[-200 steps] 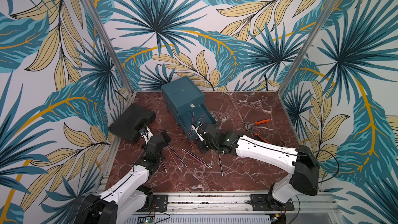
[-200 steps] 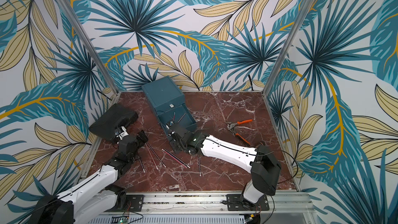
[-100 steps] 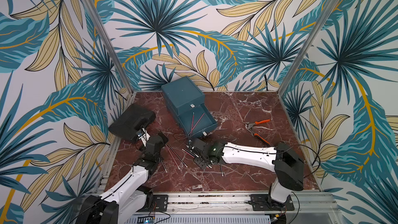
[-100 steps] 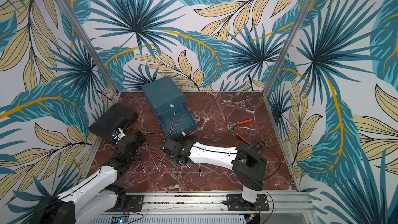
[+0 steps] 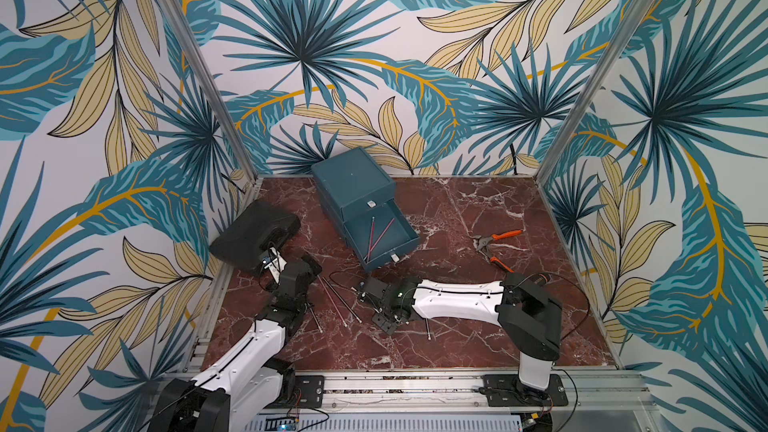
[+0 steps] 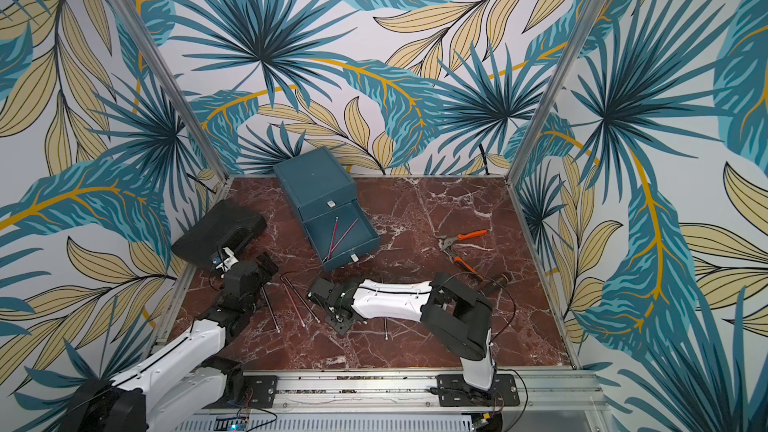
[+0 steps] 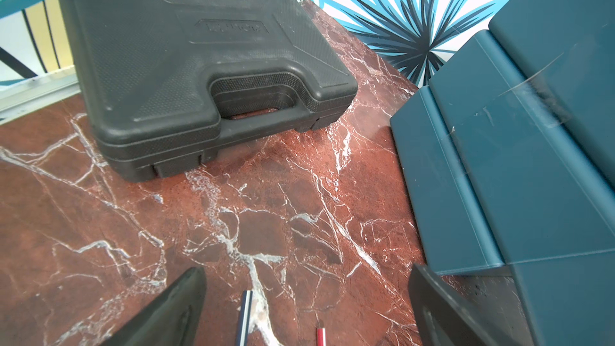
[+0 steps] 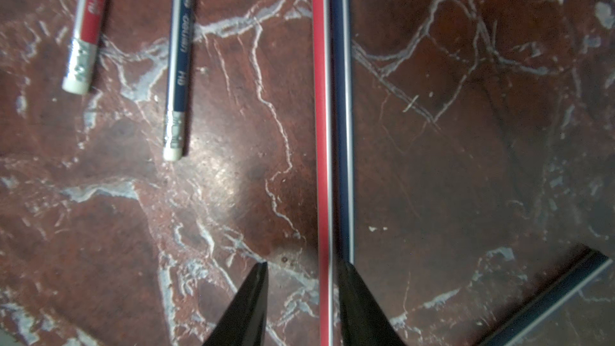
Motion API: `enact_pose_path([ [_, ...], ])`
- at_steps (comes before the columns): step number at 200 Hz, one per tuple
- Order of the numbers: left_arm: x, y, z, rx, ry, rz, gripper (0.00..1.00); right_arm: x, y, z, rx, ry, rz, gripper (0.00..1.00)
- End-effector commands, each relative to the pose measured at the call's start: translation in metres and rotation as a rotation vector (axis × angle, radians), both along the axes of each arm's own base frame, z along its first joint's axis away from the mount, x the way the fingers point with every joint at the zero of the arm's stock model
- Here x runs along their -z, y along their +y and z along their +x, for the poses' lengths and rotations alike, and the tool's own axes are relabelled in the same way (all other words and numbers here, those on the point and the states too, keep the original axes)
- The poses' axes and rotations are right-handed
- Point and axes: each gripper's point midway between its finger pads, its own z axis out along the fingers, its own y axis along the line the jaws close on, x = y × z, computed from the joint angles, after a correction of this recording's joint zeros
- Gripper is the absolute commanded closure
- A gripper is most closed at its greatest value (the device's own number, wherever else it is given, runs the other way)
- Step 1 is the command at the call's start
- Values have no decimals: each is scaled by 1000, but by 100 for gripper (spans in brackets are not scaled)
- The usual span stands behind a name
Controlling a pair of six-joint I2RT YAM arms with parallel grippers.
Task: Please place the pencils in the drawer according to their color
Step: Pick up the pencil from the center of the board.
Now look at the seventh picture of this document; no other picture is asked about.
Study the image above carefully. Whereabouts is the black cloth cover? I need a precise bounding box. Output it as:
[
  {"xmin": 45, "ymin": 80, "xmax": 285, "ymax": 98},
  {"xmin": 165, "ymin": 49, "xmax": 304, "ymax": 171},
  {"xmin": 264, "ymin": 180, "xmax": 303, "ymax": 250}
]
[{"xmin": 59, "ymin": 0, "xmax": 358, "ymax": 183}]

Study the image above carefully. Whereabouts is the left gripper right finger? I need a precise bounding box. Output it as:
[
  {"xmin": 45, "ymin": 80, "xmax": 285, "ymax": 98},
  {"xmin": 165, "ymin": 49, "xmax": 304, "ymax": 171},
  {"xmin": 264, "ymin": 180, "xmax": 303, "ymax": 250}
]
[{"xmin": 408, "ymin": 264, "xmax": 518, "ymax": 345}]

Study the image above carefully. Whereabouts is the teal three-drawer cabinet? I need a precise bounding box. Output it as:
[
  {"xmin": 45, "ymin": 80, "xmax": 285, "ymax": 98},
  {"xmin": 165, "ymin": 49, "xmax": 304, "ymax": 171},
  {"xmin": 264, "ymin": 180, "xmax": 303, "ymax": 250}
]
[{"xmin": 391, "ymin": 0, "xmax": 614, "ymax": 345}]

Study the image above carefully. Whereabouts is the black pencil left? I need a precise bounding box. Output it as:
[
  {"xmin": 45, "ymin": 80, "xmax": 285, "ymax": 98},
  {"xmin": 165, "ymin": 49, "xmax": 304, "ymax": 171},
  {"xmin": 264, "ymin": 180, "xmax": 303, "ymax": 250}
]
[{"xmin": 235, "ymin": 290, "xmax": 253, "ymax": 346}]

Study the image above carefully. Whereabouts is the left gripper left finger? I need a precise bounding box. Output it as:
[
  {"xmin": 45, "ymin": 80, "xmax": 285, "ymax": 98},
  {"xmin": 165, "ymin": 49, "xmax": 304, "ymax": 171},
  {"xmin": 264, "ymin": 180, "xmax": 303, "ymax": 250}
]
[{"xmin": 103, "ymin": 267, "xmax": 207, "ymax": 345}]

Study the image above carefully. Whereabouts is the red pencil left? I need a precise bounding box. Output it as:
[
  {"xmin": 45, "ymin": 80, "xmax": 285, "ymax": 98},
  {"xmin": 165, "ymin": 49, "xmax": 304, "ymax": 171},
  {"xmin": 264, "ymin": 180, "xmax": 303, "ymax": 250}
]
[{"xmin": 316, "ymin": 328, "xmax": 327, "ymax": 346}]

